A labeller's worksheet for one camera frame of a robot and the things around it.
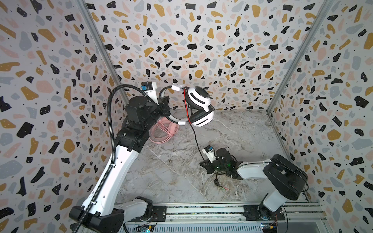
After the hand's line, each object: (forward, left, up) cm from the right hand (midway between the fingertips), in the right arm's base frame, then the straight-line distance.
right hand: (198, 162), depth 86 cm
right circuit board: (-31, -34, -7) cm, 47 cm away
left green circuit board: (-32, +24, -6) cm, 41 cm away
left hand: (+11, +13, +42) cm, 45 cm away
